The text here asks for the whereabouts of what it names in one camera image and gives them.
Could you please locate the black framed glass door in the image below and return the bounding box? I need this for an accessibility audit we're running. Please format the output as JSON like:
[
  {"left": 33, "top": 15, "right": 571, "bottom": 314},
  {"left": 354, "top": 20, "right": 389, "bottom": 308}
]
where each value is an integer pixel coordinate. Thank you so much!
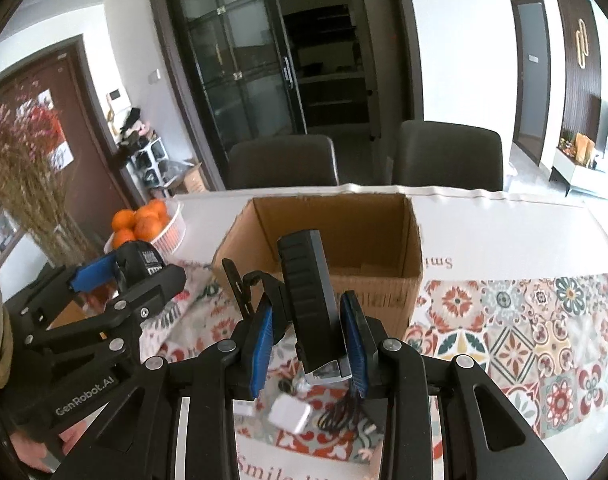
[{"left": 146, "top": 0, "right": 310, "bottom": 191}]

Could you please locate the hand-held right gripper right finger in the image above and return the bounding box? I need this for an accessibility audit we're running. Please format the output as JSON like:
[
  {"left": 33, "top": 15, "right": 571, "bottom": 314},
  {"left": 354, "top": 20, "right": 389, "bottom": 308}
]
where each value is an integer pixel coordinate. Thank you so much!
[{"left": 339, "top": 290, "right": 570, "bottom": 480}]

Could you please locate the white shoe rack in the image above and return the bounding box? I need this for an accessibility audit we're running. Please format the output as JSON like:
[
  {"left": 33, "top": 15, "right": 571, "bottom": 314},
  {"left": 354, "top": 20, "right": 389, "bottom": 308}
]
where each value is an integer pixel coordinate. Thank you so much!
[{"left": 126, "top": 137, "right": 172, "bottom": 198}]

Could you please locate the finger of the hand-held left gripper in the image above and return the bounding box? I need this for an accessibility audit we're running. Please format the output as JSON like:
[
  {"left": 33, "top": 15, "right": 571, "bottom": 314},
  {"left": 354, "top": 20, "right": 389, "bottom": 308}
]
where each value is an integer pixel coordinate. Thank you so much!
[
  {"left": 24, "top": 265, "right": 187, "bottom": 377},
  {"left": 4, "top": 252, "right": 122, "bottom": 342}
]

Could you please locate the small cardboard floor box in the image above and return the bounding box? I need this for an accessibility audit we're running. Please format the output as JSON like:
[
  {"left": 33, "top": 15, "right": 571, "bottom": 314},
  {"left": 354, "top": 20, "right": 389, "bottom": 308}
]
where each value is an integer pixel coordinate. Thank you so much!
[{"left": 171, "top": 160, "right": 210, "bottom": 195}]

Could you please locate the dark grey dining chair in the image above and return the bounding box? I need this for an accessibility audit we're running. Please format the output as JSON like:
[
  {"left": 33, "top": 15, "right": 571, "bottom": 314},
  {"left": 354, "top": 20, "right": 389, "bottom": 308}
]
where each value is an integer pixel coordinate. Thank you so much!
[
  {"left": 227, "top": 135, "right": 340, "bottom": 191},
  {"left": 391, "top": 120, "right": 505, "bottom": 192}
]

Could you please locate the person's left hand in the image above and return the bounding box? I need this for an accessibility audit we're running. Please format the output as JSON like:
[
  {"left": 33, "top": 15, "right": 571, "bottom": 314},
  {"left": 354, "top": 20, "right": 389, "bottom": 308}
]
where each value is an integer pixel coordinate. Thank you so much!
[{"left": 6, "top": 432, "right": 61, "bottom": 476}]

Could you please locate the brown cardboard box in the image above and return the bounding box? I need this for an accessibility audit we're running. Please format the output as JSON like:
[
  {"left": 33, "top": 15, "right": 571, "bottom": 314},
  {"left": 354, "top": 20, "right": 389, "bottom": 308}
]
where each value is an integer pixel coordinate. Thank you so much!
[{"left": 211, "top": 192, "right": 425, "bottom": 341}]

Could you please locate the dried flower bouquet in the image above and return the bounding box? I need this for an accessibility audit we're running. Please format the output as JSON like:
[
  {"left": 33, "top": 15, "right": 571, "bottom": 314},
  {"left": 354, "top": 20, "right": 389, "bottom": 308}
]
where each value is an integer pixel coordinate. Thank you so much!
[{"left": 0, "top": 80, "right": 100, "bottom": 266}]

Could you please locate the white television cabinet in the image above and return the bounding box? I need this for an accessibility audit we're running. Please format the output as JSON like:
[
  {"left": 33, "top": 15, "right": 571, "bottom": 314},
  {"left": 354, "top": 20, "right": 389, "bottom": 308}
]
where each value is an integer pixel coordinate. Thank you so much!
[{"left": 549, "top": 147, "right": 608, "bottom": 206}]

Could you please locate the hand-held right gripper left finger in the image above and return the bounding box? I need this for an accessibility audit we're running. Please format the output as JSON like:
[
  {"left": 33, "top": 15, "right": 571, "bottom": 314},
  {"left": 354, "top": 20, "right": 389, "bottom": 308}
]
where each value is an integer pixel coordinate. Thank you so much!
[{"left": 51, "top": 290, "right": 277, "bottom": 480}]

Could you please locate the white slatted fruit basket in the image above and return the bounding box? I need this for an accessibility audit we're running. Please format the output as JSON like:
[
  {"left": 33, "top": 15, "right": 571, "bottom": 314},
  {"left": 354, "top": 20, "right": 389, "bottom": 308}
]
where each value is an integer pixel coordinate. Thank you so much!
[{"left": 103, "top": 197, "right": 187, "bottom": 255}]

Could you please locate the dark interior door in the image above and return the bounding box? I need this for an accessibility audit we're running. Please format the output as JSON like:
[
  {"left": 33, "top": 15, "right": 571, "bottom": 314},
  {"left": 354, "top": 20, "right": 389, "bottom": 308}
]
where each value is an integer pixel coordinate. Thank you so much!
[{"left": 511, "top": 0, "right": 552, "bottom": 166}]

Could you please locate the black ribbed rectangular device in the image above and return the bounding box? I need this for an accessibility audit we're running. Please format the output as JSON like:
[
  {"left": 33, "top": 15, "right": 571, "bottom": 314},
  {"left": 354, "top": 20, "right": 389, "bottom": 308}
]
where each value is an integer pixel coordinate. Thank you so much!
[{"left": 276, "top": 229, "right": 355, "bottom": 386}]

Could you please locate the orange decorative bag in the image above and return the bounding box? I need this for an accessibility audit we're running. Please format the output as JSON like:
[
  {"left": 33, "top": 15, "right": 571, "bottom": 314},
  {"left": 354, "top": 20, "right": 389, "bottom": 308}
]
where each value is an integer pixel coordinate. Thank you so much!
[{"left": 574, "top": 132, "right": 596, "bottom": 168}]

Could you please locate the pile of oranges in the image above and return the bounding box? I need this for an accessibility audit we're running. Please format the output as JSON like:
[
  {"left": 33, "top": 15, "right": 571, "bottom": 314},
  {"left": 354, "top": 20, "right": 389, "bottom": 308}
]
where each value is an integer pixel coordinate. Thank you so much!
[{"left": 111, "top": 199, "right": 171, "bottom": 250}]

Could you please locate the gold wall ornament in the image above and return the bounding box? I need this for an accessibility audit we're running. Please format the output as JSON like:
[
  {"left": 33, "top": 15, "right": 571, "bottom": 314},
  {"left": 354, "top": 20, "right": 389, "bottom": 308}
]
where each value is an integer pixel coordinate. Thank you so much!
[{"left": 574, "top": 17, "right": 591, "bottom": 68}]

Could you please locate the brown wooden door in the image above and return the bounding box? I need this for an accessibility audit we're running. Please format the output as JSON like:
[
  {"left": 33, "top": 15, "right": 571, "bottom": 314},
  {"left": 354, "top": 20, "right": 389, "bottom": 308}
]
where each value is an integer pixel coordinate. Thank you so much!
[{"left": 0, "top": 35, "right": 135, "bottom": 211}]

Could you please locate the white square power adapter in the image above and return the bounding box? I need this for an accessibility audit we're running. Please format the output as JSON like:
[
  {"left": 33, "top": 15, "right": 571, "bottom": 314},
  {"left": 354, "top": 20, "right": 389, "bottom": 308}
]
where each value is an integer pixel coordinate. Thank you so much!
[{"left": 269, "top": 394, "right": 312, "bottom": 433}]

